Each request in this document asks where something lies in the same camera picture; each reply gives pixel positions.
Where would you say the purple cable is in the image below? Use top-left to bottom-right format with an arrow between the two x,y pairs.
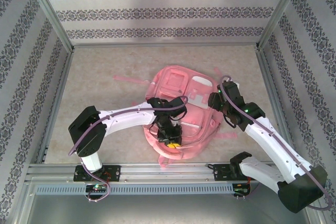
68,95 -> 188,204
219,74 -> 332,211

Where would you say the thin black cable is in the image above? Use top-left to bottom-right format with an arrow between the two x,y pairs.
148,122 -> 161,138
222,114 -> 237,130

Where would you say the aluminium side rail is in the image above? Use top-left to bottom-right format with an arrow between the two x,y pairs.
36,48 -> 75,164
256,48 -> 292,161

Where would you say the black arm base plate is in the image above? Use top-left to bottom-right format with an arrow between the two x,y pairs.
212,163 -> 262,182
73,165 -> 121,183

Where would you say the grey slotted cable duct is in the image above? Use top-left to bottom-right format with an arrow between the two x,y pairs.
35,183 -> 234,195

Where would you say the aluminium frame post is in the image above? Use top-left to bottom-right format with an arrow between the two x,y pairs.
257,0 -> 307,51
22,0 -> 75,51

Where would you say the small circuit board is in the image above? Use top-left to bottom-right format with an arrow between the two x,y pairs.
233,187 -> 250,196
85,184 -> 108,193

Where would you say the aluminium front rail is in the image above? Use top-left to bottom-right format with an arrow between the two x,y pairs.
25,163 -> 308,183

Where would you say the aluminium back rail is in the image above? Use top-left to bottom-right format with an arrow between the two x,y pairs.
72,42 -> 259,49

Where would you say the grey metal panel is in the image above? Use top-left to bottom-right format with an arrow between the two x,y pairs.
15,182 -> 325,224

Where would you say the pink school backpack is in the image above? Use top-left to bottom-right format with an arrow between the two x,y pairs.
112,64 -> 238,168

